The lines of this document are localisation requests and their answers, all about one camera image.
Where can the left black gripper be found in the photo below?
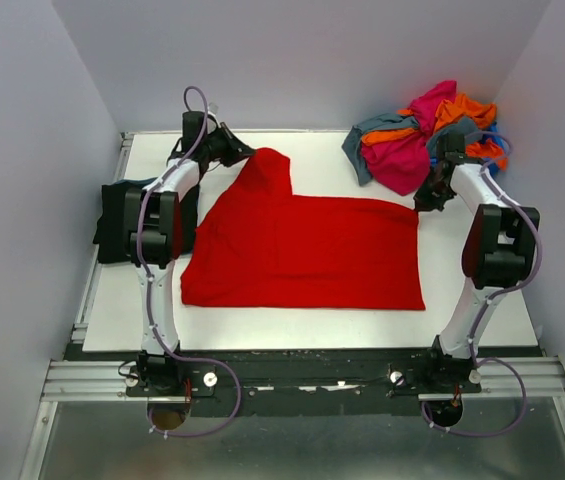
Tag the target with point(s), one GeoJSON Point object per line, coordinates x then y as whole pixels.
{"type": "Point", "coordinates": [237, 150]}

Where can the grey-blue t-shirt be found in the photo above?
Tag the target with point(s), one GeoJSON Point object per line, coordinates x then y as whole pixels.
{"type": "Point", "coordinates": [351, 144]}

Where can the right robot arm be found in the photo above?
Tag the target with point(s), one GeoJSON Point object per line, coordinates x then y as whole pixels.
{"type": "Point", "coordinates": [501, 254]}

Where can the red t-shirt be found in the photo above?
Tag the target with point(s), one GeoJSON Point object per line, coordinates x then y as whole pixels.
{"type": "Point", "coordinates": [262, 245]}

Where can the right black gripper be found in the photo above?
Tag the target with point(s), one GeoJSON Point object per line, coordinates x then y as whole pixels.
{"type": "Point", "coordinates": [424, 202]}

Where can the blue plastic bin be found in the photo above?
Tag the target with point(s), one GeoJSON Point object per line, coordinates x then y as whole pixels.
{"type": "Point", "coordinates": [497, 149]}

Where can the orange t-shirt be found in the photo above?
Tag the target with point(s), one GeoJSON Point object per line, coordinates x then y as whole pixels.
{"type": "Point", "coordinates": [467, 112]}

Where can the black t-shirt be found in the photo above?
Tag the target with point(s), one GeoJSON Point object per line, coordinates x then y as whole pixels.
{"type": "Point", "coordinates": [109, 231]}

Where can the blue t-shirt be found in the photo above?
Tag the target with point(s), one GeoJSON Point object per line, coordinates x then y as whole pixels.
{"type": "Point", "coordinates": [141, 183]}

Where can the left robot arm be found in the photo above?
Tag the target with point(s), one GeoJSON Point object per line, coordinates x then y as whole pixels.
{"type": "Point", "coordinates": [159, 224]}

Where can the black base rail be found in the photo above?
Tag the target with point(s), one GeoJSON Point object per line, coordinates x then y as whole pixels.
{"type": "Point", "coordinates": [300, 383]}

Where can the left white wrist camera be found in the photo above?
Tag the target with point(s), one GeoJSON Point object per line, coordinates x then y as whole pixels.
{"type": "Point", "coordinates": [213, 108]}

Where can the magenta t-shirt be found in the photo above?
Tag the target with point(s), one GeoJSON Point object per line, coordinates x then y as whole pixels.
{"type": "Point", "coordinates": [402, 177]}

